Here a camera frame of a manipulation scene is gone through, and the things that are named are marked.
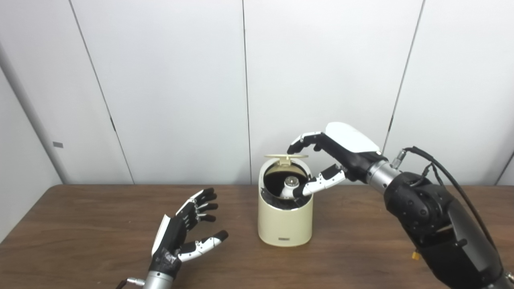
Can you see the small grey wall tag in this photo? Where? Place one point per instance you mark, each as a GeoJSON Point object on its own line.
{"type": "Point", "coordinates": [58, 144]}

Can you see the black white robot left hand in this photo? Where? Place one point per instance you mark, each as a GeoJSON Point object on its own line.
{"type": "Point", "coordinates": [170, 241]}

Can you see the cream-colored bin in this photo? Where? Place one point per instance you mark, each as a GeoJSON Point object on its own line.
{"type": "Point", "coordinates": [285, 222]}

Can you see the round cream bin lid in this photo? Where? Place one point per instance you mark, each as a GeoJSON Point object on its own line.
{"type": "Point", "coordinates": [283, 157]}

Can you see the small white plastic bottle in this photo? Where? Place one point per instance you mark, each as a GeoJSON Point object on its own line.
{"type": "Point", "coordinates": [290, 184]}

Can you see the black silver robot right arm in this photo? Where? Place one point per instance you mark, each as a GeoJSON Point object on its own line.
{"type": "Point", "coordinates": [441, 224]}

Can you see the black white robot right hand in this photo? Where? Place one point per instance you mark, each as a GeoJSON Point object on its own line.
{"type": "Point", "coordinates": [351, 148]}

